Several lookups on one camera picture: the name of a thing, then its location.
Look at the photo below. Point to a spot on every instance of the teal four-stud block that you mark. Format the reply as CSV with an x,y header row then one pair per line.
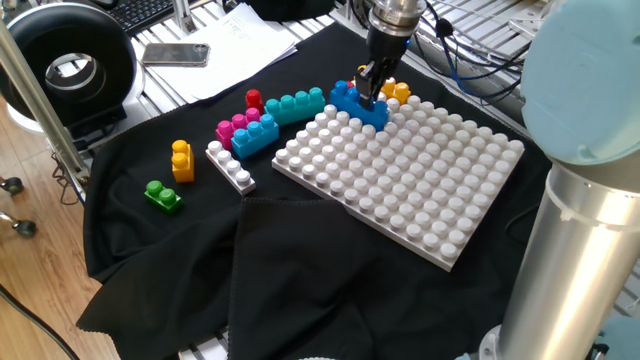
x,y
295,109

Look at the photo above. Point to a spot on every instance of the light blue three-stud block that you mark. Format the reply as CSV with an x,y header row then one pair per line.
x,y
255,139

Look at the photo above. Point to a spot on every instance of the dark blue four-stud block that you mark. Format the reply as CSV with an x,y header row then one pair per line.
x,y
350,105

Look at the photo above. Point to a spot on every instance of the slanted aluminium post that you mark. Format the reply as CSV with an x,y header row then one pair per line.
x,y
40,105

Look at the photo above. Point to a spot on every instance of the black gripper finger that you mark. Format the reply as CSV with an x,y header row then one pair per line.
x,y
366,85
389,72

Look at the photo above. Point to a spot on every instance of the chair base with casters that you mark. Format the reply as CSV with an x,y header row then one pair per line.
x,y
22,227

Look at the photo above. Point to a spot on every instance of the yellow two-stud block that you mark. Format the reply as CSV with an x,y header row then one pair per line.
x,y
182,165

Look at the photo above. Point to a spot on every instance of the yellow four-stud block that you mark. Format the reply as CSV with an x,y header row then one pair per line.
x,y
397,92

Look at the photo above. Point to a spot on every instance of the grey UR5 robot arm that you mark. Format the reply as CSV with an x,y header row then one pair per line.
x,y
575,250

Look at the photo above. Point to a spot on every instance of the green two-stud block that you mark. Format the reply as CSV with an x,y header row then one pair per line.
x,y
163,197

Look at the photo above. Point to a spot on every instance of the white four-stud block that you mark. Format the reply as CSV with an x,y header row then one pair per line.
x,y
230,169

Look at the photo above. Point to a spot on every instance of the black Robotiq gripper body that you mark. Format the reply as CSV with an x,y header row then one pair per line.
x,y
387,47

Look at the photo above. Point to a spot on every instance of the smartphone in clear case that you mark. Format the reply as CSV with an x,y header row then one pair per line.
x,y
175,54

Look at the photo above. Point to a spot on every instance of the black bag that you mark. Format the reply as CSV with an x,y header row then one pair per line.
x,y
290,9

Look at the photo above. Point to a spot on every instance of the large black cloth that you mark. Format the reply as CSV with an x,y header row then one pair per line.
x,y
150,250

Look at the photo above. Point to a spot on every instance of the short aluminium post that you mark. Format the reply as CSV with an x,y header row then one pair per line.
x,y
184,15

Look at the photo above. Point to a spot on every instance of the white paper sheets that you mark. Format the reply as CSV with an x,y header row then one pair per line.
x,y
235,55

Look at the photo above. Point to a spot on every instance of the white studded baseplate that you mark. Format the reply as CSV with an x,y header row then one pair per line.
x,y
400,170

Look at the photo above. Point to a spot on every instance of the red single-stud block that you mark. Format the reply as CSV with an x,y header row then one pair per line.
x,y
254,102

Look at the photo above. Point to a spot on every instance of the magenta three-stud block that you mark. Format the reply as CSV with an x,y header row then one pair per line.
x,y
225,132

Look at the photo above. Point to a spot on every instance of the black keyboard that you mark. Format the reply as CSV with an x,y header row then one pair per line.
x,y
140,12

